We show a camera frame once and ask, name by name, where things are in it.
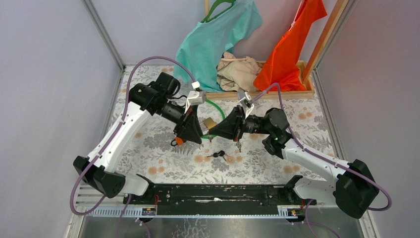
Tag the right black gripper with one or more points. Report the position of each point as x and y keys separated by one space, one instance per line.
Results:
x=229 y=128

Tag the green clothes hanger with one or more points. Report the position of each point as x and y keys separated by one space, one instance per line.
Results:
x=214 y=8

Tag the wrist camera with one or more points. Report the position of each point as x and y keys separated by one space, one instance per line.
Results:
x=195 y=97
x=246 y=102

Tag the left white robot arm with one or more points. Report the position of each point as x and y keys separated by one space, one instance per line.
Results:
x=98 y=169

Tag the brass padlock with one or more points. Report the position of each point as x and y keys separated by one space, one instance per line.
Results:
x=207 y=124

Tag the wooden post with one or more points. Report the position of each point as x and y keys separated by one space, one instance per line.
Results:
x=324 y=37

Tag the floral table mat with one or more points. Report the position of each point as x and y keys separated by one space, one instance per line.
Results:
x=150 y=154

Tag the black headed keys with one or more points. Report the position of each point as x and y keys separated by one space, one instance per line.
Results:
x=221 y=154

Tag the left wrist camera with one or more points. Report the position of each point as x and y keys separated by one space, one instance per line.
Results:
x=195 y=97

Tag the small silver key pair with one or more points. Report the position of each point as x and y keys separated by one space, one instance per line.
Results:
x=239 y=146

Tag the orange black small padlock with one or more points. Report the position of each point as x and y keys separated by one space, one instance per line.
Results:
x=177 y=141

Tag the wooden tray frame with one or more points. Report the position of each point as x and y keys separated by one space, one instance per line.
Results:
x=306 y=94

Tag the white slotted cable duct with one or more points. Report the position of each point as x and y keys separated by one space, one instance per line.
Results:
x=152 y=212

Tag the orange shirt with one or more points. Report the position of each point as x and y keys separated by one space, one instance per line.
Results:
x=281 y=65

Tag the teal shirt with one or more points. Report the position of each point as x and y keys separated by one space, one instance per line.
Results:
x=202 y=49

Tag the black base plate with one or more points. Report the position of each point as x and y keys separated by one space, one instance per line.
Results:
x=218 y=198

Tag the beige crumpled cloth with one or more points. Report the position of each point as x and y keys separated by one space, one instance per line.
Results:
x=235 y=74

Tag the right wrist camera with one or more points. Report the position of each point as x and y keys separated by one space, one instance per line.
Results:
x=246 y=102

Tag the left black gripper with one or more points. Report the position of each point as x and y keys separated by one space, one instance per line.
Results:
x=188 y=124

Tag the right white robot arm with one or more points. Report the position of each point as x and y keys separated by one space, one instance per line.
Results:
x=349 y=185

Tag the green cable lock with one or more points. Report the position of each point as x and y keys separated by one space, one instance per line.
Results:
x=220 y=111

